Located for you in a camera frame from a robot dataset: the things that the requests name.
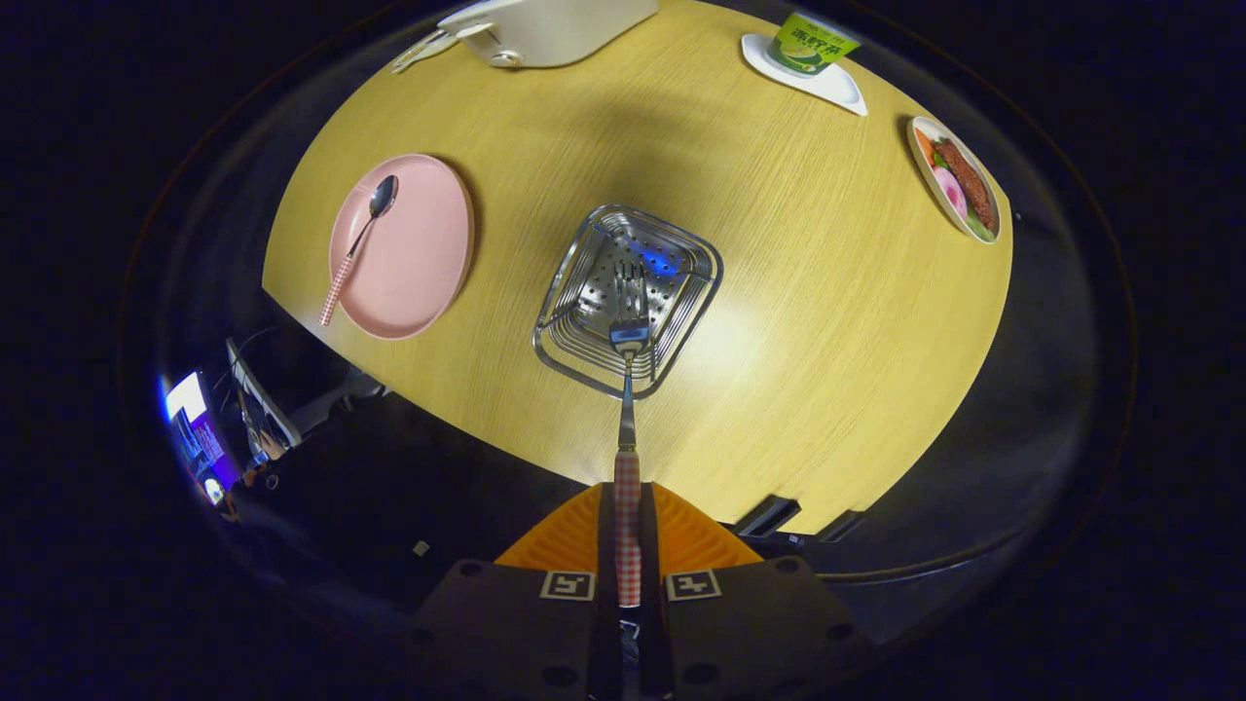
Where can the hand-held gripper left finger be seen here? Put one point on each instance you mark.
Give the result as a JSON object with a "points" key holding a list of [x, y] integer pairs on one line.
{"points": [[605, 545]]}

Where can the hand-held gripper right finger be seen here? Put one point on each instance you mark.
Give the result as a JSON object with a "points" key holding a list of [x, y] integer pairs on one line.
{"points": [[649, 545]]}

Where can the pink plate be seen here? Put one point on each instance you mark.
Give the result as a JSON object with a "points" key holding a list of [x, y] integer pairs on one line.
{"points": [[419, 263]]}

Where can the lit computer monitor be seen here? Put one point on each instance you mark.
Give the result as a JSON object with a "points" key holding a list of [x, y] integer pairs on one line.
{"points": [[190, 409]]}

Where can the plate of meat and vegetables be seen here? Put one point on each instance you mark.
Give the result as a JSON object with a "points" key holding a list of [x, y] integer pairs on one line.
{"points": [[959, 180]]}

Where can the white square coaster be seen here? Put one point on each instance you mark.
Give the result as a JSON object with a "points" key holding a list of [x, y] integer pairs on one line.
{"points": [[837, 90]]}

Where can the white toaster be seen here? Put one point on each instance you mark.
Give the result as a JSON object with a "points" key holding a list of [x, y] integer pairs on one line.
{"points": [[555, 29]]}

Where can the green label drink bottle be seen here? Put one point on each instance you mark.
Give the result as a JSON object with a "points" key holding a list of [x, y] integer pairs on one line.
{"points": [[808, 49]]}

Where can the white divided snack dish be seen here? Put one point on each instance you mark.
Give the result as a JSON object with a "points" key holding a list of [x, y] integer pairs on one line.
{"points": [[423, 51]]}

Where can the black table bracket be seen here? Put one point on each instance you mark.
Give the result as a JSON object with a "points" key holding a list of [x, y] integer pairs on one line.
{"points": [[769, 514], [839, 526]]}

